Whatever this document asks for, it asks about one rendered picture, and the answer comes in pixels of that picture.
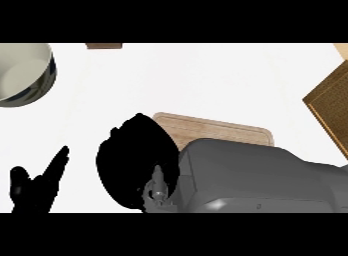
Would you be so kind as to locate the white bowl with dark rim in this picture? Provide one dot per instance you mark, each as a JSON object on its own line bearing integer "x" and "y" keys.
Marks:
{"x": 14, "y": 75}

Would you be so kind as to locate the brown wicker basket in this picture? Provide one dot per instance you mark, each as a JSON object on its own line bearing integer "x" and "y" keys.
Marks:
{"x": 339, "y": 106}

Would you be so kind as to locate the small brown wooden block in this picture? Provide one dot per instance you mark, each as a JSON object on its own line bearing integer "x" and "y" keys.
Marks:
{"x": 103, "y": 45}

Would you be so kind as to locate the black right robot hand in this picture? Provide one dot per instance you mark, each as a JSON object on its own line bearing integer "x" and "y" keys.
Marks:
{"x": 132, "y": 160}

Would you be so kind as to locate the pale wooden cutting board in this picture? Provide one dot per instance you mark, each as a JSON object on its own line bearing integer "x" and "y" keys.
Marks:
{"x": 215, "y": 130}

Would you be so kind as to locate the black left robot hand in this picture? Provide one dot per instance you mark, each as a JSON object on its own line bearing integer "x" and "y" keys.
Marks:
{"x": 47, "y": 180}

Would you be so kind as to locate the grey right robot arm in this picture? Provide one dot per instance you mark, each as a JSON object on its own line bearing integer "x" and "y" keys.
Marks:
{"x": 259, "y": 180}

